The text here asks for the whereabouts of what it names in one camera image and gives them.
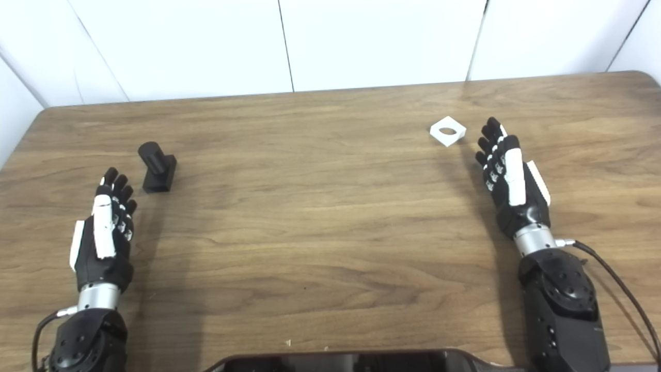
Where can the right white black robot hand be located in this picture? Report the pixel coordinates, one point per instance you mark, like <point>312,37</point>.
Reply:
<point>514,178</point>

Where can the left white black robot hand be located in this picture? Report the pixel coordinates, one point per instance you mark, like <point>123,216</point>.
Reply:
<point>103,235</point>

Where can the black peg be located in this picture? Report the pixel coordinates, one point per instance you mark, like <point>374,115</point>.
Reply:
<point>157,173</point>

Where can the white square piece with hole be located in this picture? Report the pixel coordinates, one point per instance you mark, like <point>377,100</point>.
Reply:
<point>439,135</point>

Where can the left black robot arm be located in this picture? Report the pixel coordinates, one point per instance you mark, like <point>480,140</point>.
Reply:
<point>90,338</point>

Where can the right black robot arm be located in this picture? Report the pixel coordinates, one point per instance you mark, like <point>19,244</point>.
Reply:
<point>565,310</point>

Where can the black robot torso edge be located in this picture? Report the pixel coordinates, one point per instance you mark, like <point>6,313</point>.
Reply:
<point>361,363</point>

